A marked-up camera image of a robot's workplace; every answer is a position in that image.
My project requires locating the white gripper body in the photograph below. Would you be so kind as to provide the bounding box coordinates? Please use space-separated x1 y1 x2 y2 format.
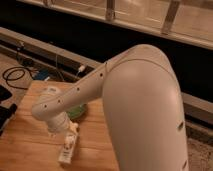
46 112 70 134

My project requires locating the white plastic bottle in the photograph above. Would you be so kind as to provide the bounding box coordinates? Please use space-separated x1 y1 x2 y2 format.
58 131 78 164

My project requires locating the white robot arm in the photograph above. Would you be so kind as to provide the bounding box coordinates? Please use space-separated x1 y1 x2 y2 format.
32 44 189 171

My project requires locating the green ceramic bowl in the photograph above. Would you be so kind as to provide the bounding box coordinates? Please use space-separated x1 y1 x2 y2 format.
66 104 87 120

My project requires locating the blue box on floor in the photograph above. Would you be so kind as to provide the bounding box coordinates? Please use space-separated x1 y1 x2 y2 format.
33 70 50 81

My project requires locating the black object at left edge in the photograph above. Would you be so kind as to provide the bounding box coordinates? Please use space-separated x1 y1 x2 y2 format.
0 83 18 134

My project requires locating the white cable with plug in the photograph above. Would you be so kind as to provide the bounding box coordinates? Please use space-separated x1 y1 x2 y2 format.
54 53 86 82

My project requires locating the black coiled cable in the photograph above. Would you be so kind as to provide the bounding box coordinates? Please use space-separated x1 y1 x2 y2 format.
2 65 37 90

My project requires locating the grey floor rail beam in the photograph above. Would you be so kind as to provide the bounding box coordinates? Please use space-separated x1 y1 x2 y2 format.
0 27 213 126

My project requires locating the metal railing frame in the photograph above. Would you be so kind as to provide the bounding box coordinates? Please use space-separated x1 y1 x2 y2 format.
18 0 213 50

